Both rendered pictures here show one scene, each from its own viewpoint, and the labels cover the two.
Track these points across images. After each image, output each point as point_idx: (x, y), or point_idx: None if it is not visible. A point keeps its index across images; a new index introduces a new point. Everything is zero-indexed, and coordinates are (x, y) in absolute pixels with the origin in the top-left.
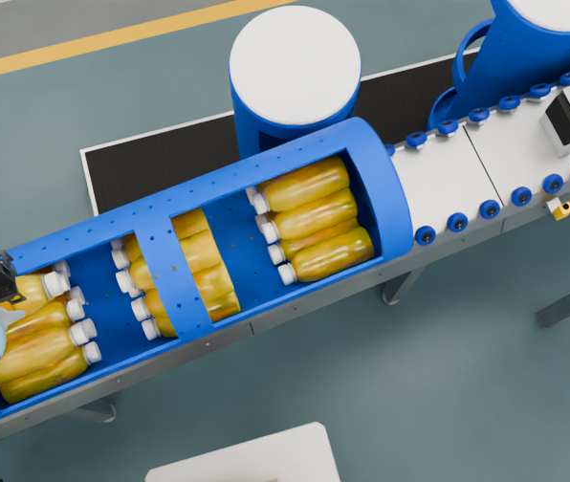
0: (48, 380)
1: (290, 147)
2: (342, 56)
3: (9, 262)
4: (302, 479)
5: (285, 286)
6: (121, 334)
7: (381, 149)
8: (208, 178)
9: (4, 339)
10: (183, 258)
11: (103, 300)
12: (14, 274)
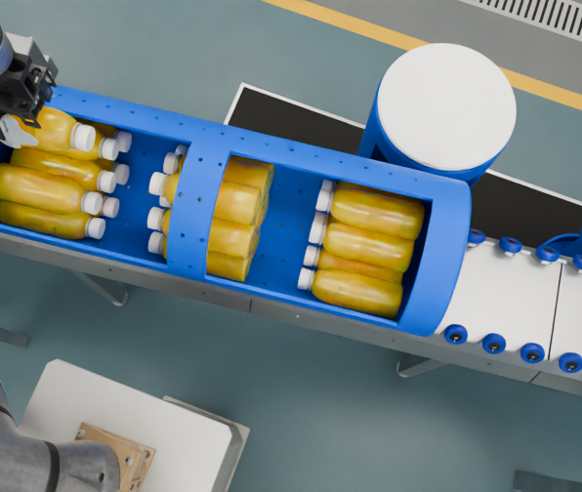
0: (42, 224)
1: (383, 167)
2: (494, 126)
3: (46, 84)
4: (177, 468)
5: (298, 289)
6: (136, 231)
7: (464, 224)
8: (291, 143)
9: None
10: (214, 195)
11: (143, 194)
12: (46, 100)
